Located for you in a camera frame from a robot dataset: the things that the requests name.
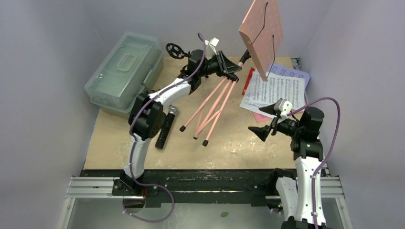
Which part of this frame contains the pink sheet music page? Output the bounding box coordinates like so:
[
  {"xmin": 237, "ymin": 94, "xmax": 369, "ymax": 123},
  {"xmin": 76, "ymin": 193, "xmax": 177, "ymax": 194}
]
[{"xmin": 246, "ymin": 106, "xmax": 275, "ymax": 123}]

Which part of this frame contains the clear green plastic storage box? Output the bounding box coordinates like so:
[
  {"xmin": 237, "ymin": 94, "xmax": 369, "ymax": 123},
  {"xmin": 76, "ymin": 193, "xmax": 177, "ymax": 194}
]
[{"xmin": 85, "ymin": 32, "xmax": 163, "ymax": 117}]

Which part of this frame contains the red sheet music page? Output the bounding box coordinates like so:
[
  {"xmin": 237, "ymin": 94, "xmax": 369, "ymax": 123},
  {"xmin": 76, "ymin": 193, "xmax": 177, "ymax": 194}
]
[{"xmin": 242, "ymin": 67, "xmax": 256, "ymax": 95}]

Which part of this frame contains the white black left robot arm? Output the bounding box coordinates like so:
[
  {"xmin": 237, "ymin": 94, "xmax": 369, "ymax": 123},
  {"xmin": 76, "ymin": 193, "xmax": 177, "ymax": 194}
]
[{"xmin": 120, "ymin": 43, "xmax": 250, "ymax": 195}]

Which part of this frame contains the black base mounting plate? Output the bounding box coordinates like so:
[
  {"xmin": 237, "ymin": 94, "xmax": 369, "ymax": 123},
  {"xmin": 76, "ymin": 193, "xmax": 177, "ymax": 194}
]
[{"xmin": 79, "ymin": 168, "xmax": 297, "ymax": 208}]

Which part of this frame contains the aluminium front frame rail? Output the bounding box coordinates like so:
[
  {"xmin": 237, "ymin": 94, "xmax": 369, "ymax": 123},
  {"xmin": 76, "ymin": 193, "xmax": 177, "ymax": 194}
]
[{"xmin": 66, "ymin": 175, "xmax": 353, "ymax": 229}]

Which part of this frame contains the pink music stand tripod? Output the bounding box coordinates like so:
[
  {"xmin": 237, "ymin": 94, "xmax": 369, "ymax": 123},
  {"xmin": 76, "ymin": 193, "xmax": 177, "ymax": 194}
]
[{"xmin": 180, "ymin": 0, "xmax": 283, "ymax": 146}]

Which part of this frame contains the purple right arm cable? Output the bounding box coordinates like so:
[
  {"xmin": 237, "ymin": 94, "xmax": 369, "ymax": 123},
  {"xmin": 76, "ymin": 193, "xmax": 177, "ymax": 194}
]
[{"xmin": 288, "ymin": 97, "xmax": 341, "ymax": 229}]

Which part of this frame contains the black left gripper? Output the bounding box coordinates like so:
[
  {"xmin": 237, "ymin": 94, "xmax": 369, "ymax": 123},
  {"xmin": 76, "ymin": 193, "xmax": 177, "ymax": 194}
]
[{"xmin": 198, "ymin": 51, "xmax": 242, "ymax": 78}]

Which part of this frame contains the black tripod mic stand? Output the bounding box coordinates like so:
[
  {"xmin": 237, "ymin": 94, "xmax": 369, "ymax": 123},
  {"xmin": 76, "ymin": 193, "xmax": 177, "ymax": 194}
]
[{"xmin": 165, "ymin": 43, "xmax": 191, "ymax": 61}]

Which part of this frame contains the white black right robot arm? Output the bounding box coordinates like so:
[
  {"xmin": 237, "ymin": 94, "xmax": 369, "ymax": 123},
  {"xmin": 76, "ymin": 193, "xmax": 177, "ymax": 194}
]
[{"xmin": 249, "ymin": 99, "xmax": 326, "ymax": 229}]

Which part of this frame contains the white sheet music page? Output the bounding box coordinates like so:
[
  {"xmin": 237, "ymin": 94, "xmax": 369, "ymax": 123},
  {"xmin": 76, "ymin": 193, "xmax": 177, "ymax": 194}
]
[
  {"xmin": 240, "ymin": 90, "xmax": 275, "ymax": 118},
  {"xmin": 247, "ymin": 71, "xmax": 293, "ymax": 105}
]

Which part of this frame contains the black silver condenser microphone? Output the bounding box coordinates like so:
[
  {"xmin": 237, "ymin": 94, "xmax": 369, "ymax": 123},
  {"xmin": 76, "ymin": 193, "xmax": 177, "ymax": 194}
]
[{"xmin": 155, "ymin": 105, "xmax": 178, "ymax": 150}]

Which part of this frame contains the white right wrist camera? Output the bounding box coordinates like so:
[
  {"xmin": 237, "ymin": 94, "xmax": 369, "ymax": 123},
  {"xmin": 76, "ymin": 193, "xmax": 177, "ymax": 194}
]
[{"xmin": 274, "ymin": 98, "xmax": 292, "ymax": 123}]

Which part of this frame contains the lavender sheet music page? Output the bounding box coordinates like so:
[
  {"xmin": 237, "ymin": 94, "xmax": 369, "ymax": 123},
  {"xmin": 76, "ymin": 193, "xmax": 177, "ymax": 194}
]
[{"xmin": 268, "ymin": 63, "xmax": 310, "ymax": 88}]

